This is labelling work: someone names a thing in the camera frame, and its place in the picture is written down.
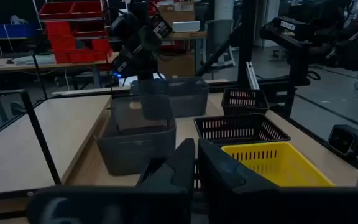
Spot wooden shelf with black frame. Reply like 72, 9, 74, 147
0, 51, 115, 200

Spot grey office chair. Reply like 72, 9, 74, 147
201, 19, 237, 71

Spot brown cardboard box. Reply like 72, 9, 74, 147
158, 2, 196, 24
157, 54, 196, 78

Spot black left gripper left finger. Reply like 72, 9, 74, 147
137, 138, 196, 189

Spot blue plastic storage bin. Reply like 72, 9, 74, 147
0, 23, 37, 39

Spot wooden desk with metal legs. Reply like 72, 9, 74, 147
0, 52, 119, 91

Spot yellow slotted plastic basket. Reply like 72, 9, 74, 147
221, 141, 336, 188

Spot translucent grey plastic basket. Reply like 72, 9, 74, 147
94, 94, 177, 177
130, 77, 210, 121

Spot small black camera box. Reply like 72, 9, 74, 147
327, 124, 358, 157

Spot white flat box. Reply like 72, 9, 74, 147
172, 21, 201, 33

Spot metal rack with red bins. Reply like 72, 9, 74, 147
32, 0, 115, 65

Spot silver aluminium bar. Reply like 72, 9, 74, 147
245, 61, 261, 91

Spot red plastic storage bin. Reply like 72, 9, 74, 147
70, 1, 104, 19
44, 21, 76, 52
53, 39, 114, 65
38, 1, 75, 21

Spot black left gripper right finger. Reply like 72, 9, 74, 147
197, 139, 280, 192

